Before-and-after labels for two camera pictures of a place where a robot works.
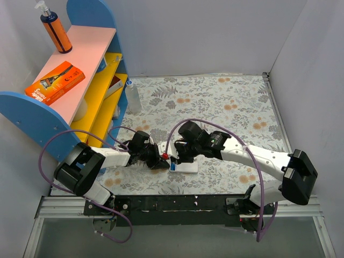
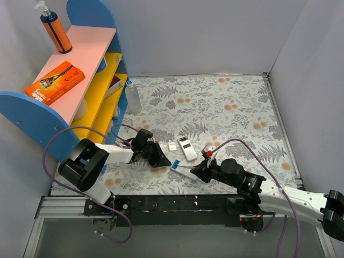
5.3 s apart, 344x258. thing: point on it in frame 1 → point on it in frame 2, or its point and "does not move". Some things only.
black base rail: x=175 y=209 does not move
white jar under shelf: x=81 y=110 does not move
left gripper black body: x=150 y=155 does not move
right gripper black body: x=184 y=150 → x=205 y=172
